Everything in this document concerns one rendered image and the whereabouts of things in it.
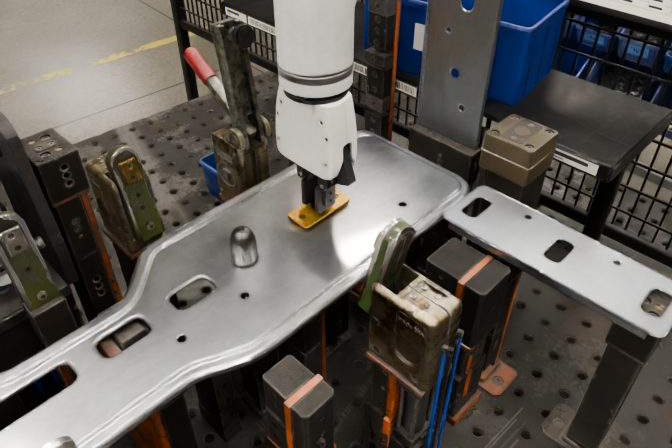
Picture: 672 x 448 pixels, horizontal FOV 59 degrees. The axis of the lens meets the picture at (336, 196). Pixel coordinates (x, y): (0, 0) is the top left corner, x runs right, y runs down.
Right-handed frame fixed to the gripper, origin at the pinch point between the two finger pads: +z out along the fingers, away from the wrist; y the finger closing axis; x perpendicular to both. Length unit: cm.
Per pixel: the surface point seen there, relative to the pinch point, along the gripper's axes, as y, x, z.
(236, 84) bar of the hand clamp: -14.1, -1.0, -10.6
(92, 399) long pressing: 4.8, -34.9, 3.2
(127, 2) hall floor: -345, 146, 104
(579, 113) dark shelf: 14.6, 42.9, 0.3
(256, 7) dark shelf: -56, 36, 0
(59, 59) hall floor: -292, 71, 104
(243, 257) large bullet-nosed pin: 1.3, -13.6, 1.6
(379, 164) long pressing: -1.3, 13.7, 3.3
